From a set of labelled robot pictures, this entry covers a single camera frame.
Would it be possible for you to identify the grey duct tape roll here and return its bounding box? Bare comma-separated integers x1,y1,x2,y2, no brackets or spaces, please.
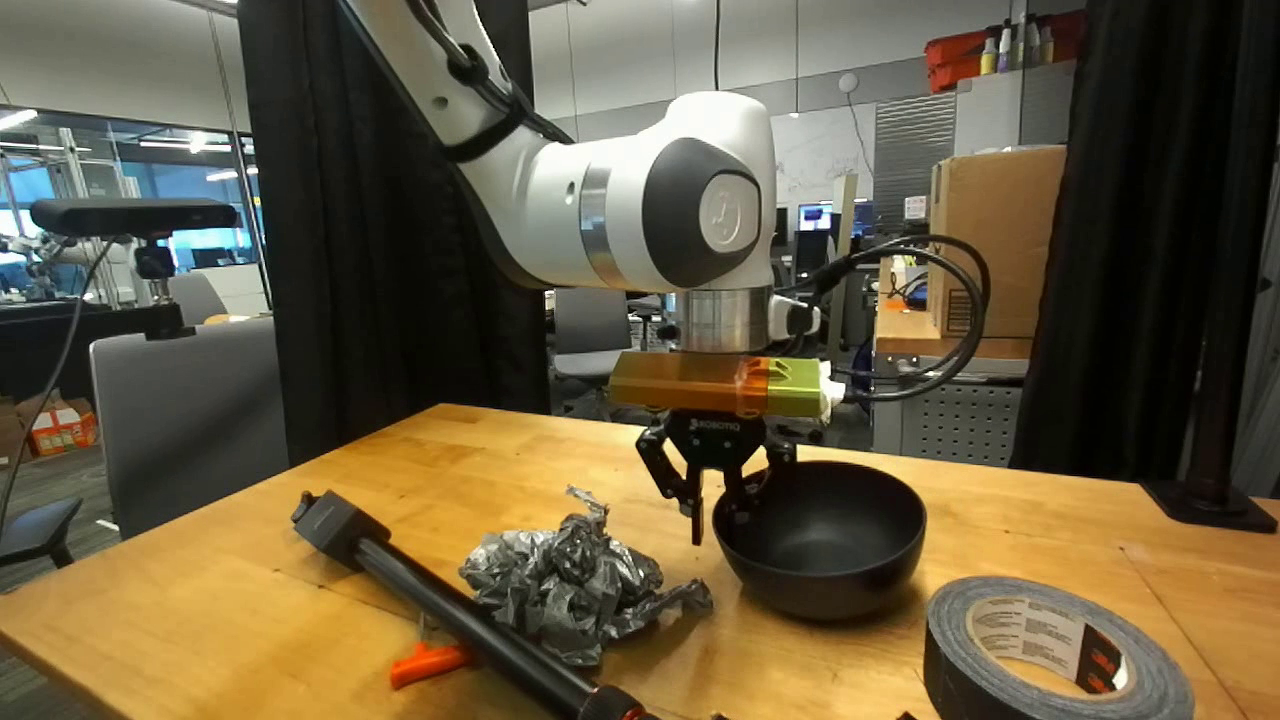
919,573,1195,720

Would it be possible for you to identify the perforated metal panel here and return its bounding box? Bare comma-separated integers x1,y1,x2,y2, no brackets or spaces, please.
872,375,1031,471

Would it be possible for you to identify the black depth camera bar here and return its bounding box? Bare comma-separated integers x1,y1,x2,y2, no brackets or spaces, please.
27,198,246,243

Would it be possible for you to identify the crumpled grey tape ball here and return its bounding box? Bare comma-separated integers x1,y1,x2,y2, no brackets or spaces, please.
457,483,715,673

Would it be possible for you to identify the cardboard box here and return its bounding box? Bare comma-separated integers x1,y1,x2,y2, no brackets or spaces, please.
929,139,1071,344

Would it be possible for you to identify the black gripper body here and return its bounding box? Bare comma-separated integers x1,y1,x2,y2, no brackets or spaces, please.
638,411,805,471

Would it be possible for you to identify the black stand with base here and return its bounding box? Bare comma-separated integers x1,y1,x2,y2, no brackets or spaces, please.
1142,198,1280,538

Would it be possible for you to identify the orange handled hex key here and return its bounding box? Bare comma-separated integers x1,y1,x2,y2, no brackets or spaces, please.
388,635,477,692

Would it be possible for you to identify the orange green wrist camera box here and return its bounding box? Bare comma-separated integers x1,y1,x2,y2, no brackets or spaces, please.
604,350,851,429

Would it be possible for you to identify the red storage bin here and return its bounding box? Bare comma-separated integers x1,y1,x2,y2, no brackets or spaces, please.
923,14,1092,97

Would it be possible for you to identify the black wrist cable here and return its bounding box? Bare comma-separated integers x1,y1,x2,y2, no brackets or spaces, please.
796,233,997,405

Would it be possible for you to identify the black curtain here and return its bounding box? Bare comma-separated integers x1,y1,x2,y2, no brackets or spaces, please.
1007,0,1280,500
235,0,553,470

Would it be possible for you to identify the grey chair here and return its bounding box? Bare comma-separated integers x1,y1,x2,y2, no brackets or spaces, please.
83,317,294,542

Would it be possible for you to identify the black bowl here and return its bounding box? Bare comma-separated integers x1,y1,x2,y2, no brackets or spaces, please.
709,458,934,630

